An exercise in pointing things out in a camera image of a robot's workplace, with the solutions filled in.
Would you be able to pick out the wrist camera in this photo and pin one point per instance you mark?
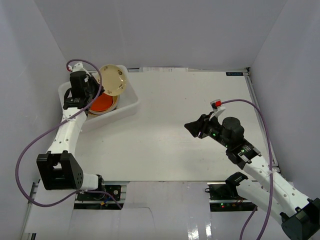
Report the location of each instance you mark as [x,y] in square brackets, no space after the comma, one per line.
[77,67]
[217,109]

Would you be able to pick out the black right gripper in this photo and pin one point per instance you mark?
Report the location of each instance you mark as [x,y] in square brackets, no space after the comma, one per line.
[196,127]

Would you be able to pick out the beige floral round plate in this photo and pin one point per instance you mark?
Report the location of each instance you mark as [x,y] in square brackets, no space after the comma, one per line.
[114,79]

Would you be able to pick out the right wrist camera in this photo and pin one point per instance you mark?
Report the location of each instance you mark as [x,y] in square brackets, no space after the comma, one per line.
[217,109]

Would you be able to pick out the orange round plate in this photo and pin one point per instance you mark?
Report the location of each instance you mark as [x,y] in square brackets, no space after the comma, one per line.
[102,103]

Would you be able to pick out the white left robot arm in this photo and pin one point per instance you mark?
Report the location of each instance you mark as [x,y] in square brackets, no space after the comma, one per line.
[58,168]

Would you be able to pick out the white plastic bin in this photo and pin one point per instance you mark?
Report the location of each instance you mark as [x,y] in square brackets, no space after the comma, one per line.
[127,105]

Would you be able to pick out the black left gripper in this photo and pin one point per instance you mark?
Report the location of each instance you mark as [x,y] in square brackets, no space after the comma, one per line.
[92,88]

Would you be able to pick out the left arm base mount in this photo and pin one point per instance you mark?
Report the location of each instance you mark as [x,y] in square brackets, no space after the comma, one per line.
[107,197]

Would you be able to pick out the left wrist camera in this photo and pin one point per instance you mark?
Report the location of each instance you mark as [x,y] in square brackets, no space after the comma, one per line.
[77,67]

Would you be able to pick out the yellow round plate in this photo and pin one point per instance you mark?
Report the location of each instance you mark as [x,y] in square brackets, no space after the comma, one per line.
[113,107]

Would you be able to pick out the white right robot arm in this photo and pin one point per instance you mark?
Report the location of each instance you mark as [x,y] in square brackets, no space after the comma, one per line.
[298,215]

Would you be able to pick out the paper sheet at back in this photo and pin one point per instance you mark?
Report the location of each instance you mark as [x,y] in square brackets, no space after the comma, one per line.
[163,69]

